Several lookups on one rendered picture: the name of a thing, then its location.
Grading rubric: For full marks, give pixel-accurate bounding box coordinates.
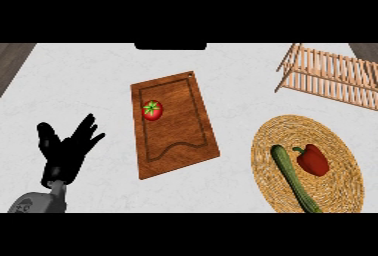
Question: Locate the red tomato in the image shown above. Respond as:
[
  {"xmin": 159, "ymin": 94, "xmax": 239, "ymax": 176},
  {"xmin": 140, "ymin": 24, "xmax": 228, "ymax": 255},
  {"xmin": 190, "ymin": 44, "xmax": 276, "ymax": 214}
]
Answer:
[{"xmin": 141, "ymin": 99, "xmax": 163, "ymax": 122}]

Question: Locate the brown wooden cutting board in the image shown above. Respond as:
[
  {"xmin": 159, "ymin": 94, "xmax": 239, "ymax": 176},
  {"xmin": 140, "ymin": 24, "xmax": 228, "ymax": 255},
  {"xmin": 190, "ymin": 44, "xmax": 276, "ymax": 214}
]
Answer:
[{"xmin": 129, "ymin": 70, "xmax": 221, "ymax": 181}]

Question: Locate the round woven straw placemat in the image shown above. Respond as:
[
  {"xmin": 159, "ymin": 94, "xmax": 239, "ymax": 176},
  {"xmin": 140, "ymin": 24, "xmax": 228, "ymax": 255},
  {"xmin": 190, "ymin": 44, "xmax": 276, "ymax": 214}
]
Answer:
[{"xmin": 249, "ymin": 114, "xmax": 366, "ymax": 214}]

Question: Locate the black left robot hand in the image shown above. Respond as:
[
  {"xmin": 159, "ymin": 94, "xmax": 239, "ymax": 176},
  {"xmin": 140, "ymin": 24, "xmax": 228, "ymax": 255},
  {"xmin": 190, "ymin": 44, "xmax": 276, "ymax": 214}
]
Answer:
[{"xmin": 35, "ymin": 113, "xmax": 106, "ymax": 190}]

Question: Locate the red bell pepper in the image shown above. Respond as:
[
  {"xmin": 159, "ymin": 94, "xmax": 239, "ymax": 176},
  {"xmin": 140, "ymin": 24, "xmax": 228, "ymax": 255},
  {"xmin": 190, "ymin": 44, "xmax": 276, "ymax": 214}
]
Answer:
[{"xmin": 292, "ymin": 143, "xmax": 330, "ymax": 177}]

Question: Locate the green cucumber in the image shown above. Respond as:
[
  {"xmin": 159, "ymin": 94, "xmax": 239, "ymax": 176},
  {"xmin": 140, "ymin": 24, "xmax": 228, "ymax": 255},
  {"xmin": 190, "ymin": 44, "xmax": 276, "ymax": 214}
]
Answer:
[{"xmin": 268, "ymin": 144, "xmax": 324, "ymax": 214}]

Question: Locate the black appliance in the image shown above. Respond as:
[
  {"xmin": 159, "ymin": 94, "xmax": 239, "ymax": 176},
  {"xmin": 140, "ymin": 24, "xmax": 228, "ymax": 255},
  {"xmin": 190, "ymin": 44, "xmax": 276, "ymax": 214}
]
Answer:
[{"xmin": 132, "ymin": 43, "xmax": 208, "ymax": 51}]

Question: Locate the wooden slatted tiered shelf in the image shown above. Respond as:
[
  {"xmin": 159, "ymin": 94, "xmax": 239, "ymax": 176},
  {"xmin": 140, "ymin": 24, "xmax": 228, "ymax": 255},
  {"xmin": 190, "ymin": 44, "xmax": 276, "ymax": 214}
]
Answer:
[{"xmin": 273, "ymin": 43, "xmax": 378, "ymax": 112}]

